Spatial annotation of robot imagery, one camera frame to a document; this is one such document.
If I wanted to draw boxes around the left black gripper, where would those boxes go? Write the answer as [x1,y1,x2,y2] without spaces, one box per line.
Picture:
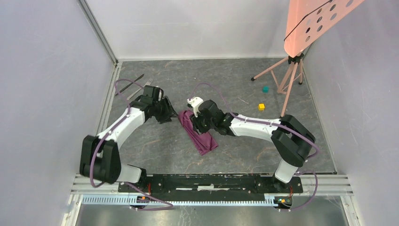
[152,96,178,124]

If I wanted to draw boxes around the purple cloth napkin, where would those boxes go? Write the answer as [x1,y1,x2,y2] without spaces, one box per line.
[178,110,218,156]

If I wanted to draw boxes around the silver fork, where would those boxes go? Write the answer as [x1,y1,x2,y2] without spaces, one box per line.
[126,78,153,100]

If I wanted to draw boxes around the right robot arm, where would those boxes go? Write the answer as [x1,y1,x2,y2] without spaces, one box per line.
[187,97,315,192]

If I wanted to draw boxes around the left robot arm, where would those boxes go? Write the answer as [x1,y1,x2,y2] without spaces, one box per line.
[80,85,177,192]

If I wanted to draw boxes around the black knife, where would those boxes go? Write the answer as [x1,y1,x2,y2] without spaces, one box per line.
[114,73,145,96]

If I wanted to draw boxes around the yellow cube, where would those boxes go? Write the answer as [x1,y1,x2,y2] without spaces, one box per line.
[258,103,265,111]

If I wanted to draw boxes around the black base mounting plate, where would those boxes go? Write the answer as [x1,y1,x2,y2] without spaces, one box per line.
[135,173,303,202]

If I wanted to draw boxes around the pink music stand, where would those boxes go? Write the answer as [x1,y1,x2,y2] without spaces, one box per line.
[251,0,364,117]

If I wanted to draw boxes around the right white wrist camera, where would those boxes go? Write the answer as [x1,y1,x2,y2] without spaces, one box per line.
[187,97,204,117]

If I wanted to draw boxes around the aluminium frame rail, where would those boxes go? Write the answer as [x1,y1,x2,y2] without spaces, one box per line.
[77,0,121,134]

